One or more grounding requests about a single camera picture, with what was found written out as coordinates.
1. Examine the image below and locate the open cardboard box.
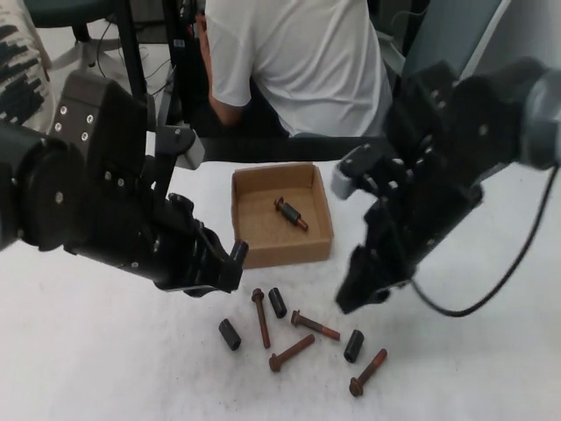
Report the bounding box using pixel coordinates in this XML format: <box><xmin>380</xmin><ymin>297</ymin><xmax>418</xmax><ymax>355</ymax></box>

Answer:
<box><xmin>231</xmin><ymin>161</ymin><xmax>335</xmax><ymax>270</ymax></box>

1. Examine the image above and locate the bolt assembled in black sleeve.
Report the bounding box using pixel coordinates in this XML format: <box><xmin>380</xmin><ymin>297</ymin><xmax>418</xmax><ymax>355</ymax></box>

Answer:
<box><xmin>273</xmin><ymin>197</ymin><xmax>310</xmax><ymax>232</ymax></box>

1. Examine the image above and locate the black cylindrical sleeve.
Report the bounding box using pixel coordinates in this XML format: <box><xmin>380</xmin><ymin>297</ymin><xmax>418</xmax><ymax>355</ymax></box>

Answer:
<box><xmin>267</xmin><ymin>287</ymin><xmax>289</xmax><ymax>320</ymax></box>
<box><xmin>343</xmin><ymin>329</ymin><xmax>366</xmax><ymax>365</ymax></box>
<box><xmin>217</xmin><ymin>319</ymin><xmax>244</xmax><ymax>353</ymax></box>

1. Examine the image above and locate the rusty brown flange bolt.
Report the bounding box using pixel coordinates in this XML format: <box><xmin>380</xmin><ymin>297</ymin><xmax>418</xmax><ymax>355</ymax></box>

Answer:
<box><xmin>268</xmin><ymin>333</ymin><xmax>316</xmax><ymax>370</ymax></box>
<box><xmin>290</xmin><ymin>309</ymin><xmax>342</xmax><ymax>341</ymax></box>
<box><xmin>348</xmin><ymin>347</ymin><xmax>389</xmax><ymax>398</ymax></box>
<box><xmin>250</xmin><ymin>288</ymin><xmax>272</xmax><ymax>350</ymax></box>

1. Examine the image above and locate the person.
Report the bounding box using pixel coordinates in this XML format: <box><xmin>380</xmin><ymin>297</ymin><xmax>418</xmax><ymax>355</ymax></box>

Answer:
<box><xmin>202</xmin><ymin>0</ymin><xmax>394</xmax><ymax>139</ymax></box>

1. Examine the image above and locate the office chair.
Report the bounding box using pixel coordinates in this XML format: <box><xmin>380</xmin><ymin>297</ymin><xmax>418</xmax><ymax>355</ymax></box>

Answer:
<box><xmin>31</xmin><ymin>0</ymin><xmax>126</xmax><ymax>69</ymax></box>

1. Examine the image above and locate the white fabric with black print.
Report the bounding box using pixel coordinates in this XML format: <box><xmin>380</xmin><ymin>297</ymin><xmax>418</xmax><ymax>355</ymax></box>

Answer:
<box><xmin>0</xmin><ymin>0</ymin><xmax>60</xmax><ymax>135</ymax></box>

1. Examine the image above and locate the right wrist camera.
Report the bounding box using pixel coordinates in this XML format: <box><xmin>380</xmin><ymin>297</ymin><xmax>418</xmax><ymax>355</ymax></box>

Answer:
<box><xmin>329</xmin><ymin>146</ymin><xmax>367</xmax><ymax>202</ymax></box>

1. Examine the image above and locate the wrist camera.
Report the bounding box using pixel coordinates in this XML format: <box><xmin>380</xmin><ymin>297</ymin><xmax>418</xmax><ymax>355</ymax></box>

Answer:
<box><xmin>329</xmin><ymin>146</ymin><xmax>367</xmax><ymax>202</ymax></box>
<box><xmin>146</xmin><ymin>125</ymin><xmax>206</xmax><ymax>170</ymax></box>

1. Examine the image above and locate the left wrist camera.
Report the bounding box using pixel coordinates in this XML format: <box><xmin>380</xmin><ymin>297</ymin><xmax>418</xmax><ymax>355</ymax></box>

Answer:
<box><xmin>146</xmin><ymin>125</ymin><xmax>206</xmax><ymax>170</ymax></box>

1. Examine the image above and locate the black cable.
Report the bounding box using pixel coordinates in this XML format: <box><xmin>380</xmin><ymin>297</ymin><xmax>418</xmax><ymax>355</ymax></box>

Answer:
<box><xmin>410</xmin><ymin>162</ymin><xmax>561</xmax><ymax>318</ymax></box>

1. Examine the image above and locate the black metal post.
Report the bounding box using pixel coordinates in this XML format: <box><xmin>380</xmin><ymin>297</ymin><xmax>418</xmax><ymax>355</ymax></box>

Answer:
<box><xmin>114</xmin><ymin>0</ymin><xmax>149</xmax><ymax>104</ymax></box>

